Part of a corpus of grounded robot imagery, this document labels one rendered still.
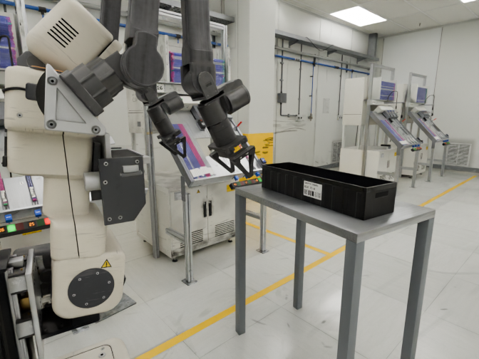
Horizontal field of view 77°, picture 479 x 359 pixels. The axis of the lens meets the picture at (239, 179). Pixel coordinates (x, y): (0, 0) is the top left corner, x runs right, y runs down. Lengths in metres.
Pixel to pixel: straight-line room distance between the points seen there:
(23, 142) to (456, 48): 7.82
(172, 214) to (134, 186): 1.58
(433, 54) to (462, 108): 1.31
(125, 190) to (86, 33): 0.36
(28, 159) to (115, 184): 0.18
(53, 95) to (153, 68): 0.18
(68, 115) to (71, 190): 0.24
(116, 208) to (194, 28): 0.45
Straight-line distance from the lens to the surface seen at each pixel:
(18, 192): 1.77
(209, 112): 0.71
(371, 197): 1.10
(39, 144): 0.80
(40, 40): 0.79
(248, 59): 4.34
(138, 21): 0.68
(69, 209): 0.84
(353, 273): 1.02
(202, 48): 0.71
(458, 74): 7.95
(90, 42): 0.79
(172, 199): 2.31
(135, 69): 0.63
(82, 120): 0.64
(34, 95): 0.68
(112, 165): 0.76
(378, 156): 5.04
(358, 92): 5.19
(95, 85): 0.63
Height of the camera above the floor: 1.14
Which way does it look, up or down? 12 degrees down
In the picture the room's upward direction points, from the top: straight up
